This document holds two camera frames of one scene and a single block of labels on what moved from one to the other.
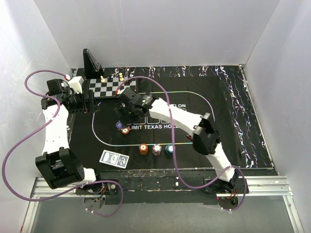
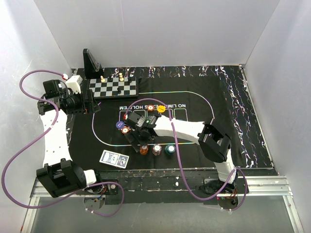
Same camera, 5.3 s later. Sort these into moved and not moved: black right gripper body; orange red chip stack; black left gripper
Moved: black right gripper body
Not moved: orange red chip stack; black left gripper
